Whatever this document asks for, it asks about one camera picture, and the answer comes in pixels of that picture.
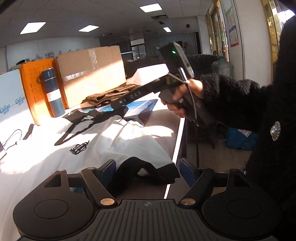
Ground large light blue box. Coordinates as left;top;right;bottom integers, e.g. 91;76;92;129
0;69;38;149

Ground black sofa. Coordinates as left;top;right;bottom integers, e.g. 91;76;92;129
186;54;220;77

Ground white black-trimmed t-shirt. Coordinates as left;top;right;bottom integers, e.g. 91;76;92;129
5;108;181;209

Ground dark blue thermos bottle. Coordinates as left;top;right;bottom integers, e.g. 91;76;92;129
37;67;66;118

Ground brown cardboard box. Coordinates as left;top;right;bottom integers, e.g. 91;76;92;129
54;45;127;109

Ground brown folded garment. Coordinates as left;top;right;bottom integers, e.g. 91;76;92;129
85;84;136;108

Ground orange cardboard box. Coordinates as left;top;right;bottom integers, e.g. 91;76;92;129
19;59;68;126

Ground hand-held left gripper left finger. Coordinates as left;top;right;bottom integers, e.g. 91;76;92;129
25;159;117;208

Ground silver brooch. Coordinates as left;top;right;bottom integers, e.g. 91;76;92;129
270;121;282;141

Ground white wall lettering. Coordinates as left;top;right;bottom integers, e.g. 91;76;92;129
28;49;57;62

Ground grey charging cable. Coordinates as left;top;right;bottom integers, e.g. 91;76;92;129
0;129;23;160

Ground blue water jug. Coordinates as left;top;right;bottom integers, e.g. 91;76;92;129
210;53;234;80

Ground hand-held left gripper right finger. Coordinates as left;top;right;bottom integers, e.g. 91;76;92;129
179;158;271;207

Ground person's right hand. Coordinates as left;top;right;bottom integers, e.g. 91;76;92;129
166;79;205;118

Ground blue bag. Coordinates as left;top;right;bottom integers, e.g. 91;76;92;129
225;127;260;151

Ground door notice poster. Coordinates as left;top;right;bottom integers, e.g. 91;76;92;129
225;6;240;48

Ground blue printed sheet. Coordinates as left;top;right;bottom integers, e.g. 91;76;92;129
81;98;159;127

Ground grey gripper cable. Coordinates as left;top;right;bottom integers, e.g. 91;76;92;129
166;72;200;127

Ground person's right forearm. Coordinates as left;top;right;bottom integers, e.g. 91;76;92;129
200;73;274;133

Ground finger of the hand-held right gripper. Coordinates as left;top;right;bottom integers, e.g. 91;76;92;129
110;102;130;117

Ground person's black fuzzy coat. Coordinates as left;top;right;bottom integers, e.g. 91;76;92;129
242;14;296;210

